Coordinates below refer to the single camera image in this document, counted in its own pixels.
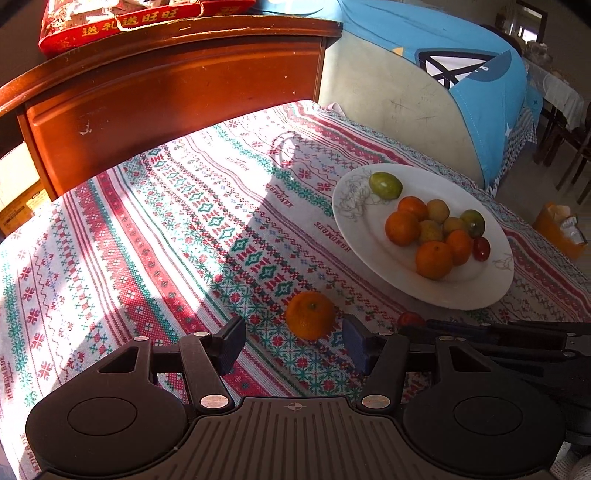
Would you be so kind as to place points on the orange bag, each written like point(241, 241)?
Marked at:
point(549, 226)

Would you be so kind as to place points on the cardboard box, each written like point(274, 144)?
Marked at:
point(16, 194)

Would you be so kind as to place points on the brown wooden nightstand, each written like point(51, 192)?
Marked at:
point(161, 92)

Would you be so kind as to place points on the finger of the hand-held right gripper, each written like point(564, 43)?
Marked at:
point(457, 325)
point(418, 336)

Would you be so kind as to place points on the red snack gift bucket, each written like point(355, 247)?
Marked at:
point(92, 32)

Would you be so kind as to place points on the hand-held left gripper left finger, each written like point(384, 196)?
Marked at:
point(233, 342)

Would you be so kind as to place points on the white floral plate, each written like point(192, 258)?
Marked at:
point(489, 281)

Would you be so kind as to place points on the table with white cloth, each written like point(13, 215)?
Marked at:
point(554, 87)

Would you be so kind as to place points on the orange mandarin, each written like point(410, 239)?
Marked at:
point(310, 316)
point(460, 247)
point(413, 206)
point(401, 228)
point(434, 261)

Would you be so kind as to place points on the red green patterned cloth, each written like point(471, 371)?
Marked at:
point(138, 230)

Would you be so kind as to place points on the green lime on plate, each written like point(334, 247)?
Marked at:
point(385, 185)

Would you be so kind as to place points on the dark wooden chair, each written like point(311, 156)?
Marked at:
point(551, 134)
point(577, 157)

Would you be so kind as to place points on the green and red tomato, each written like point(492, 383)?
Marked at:
point(472, 221)

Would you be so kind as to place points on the houndstooth blanket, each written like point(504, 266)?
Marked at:
point(517, 138)

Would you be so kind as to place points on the small brown longan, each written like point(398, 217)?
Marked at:
point(430, 232)
point(455, 225)
point(437, 210)

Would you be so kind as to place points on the blue and beige pillow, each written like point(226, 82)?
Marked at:
point(392, 101)

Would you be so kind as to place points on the small red tomato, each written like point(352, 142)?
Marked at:
point(411, 319)
point(481, 249)

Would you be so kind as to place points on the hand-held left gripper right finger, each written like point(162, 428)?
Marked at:
point(353, 340)

